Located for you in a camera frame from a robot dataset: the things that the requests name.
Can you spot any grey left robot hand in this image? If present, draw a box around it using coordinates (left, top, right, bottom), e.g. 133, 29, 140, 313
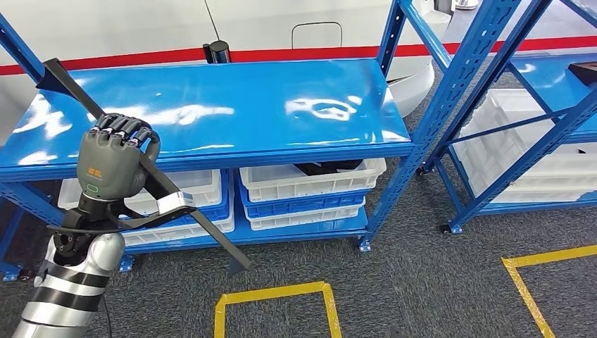
77, 113, 163, 202

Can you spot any long black plastic panel part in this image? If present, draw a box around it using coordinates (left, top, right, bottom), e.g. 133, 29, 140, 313
36, 58, 254, 277

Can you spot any blue steel shelf rack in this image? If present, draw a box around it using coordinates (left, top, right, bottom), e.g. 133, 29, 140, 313
417, 0, 597, 235
0, 0, 523, 283

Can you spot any dark brown part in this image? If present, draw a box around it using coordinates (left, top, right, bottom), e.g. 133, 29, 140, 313
567, 61, 597, 88

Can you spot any white car with red stripe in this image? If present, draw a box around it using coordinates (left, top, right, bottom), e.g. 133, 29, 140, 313
0, 0, 453, 146

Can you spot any yellow floor tape square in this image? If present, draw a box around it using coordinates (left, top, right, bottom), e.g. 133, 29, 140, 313
213, 281, 344, 338
501, 244, 597, 338

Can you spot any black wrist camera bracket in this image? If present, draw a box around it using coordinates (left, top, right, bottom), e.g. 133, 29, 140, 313
107, 200, 206, 232

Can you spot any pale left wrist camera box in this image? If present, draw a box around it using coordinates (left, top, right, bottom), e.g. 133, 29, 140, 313
156, 190, 197, 215

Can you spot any black cylinder post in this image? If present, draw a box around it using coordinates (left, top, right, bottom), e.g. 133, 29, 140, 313
202, 40, 232, 64

